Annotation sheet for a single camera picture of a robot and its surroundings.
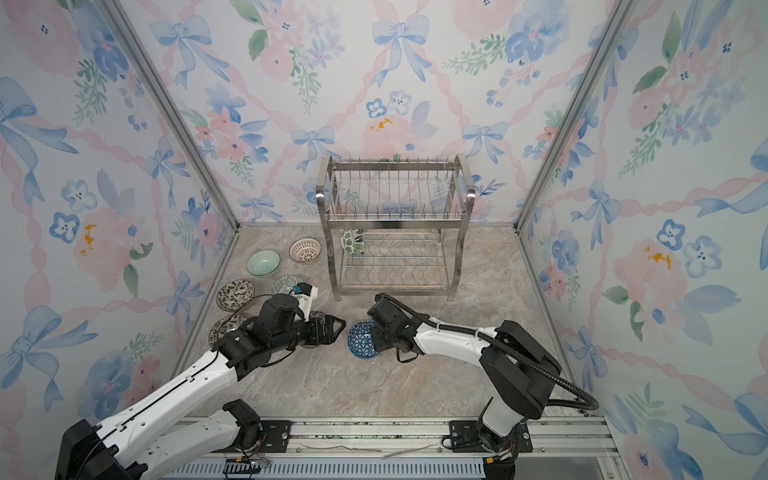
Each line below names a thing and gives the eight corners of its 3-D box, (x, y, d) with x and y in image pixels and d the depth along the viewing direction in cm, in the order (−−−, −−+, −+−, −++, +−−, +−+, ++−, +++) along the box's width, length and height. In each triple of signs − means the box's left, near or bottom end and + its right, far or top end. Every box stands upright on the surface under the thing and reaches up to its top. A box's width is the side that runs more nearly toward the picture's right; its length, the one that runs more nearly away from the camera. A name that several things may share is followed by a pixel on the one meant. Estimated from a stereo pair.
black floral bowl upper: (218, 312, 97) (211, 305, 94) (228, 287, 104) (222, 279, 100) (250, 312, 98) (244, 305, 94) (258, 287, 104) (253, 279, 100)
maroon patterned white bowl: (290, 263, 110) (287, 255, 106) (295, 245, 115) (292, 237, 111) (321, 263, 110) (318, 255, 106) (324, 245, 115) (322, 237, 112)
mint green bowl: (249, 280, 106) (243, 270, 101) (256, 259, 112) (251, 249, 107) (279, 280, 106) (275, 270, 102) (285, 259, 112) (281, 249, 107)
